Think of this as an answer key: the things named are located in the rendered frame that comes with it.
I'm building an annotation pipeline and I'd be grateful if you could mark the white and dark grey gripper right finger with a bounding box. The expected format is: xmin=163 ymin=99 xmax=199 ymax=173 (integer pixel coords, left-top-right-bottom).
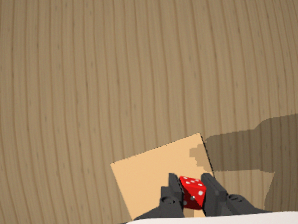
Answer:
xmin=201 ymin=173 xmax=273 ymax=217

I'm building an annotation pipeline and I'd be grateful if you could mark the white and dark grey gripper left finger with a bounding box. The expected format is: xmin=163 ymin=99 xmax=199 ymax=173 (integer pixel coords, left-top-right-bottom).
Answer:
xmin=133 ymin=173 xmax=185 ymax=221

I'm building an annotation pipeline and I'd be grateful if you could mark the tan flat mat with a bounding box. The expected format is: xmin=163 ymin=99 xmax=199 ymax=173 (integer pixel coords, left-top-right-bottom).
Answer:
xmin=111 ymin=133 xmax=214 ymax=220

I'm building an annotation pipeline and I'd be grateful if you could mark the red die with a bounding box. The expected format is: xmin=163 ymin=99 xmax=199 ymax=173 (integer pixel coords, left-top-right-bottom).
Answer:
xmin=179 ymin=176 xmax=206 ymax=210

